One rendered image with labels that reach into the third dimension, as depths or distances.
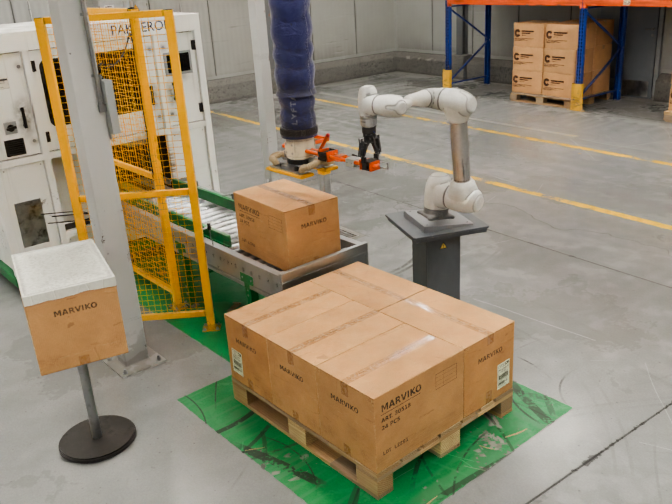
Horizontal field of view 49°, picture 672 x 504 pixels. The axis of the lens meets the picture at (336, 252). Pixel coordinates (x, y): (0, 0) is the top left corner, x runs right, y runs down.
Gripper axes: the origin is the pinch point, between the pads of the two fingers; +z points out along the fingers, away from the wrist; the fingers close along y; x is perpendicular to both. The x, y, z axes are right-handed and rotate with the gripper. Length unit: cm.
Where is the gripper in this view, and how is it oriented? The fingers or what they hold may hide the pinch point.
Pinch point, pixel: (370, 163)
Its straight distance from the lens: 397.9
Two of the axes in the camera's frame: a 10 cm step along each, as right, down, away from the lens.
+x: 6.5, 2.5, -7.2
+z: 0.6, 9.3, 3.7
